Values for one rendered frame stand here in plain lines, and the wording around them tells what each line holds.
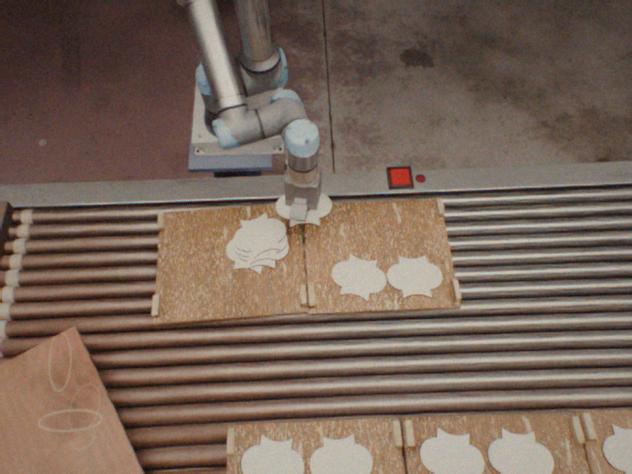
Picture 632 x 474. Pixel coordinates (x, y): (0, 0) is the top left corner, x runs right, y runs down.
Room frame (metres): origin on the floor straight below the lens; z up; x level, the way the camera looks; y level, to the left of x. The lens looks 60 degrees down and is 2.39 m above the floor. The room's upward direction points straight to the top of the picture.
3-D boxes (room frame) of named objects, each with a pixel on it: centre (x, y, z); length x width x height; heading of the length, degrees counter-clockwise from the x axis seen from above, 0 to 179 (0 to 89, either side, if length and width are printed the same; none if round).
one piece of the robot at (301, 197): (0.85, 0.03, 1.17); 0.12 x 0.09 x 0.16; 169
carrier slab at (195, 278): (0.78, 0.23, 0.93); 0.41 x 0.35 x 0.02; 94
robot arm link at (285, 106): (0.96, 0.07, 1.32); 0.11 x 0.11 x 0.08; 18
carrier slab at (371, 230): (0.80, -0.19, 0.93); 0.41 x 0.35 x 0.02; 93
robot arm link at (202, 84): (1.28, 0.27, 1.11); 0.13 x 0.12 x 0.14; 108
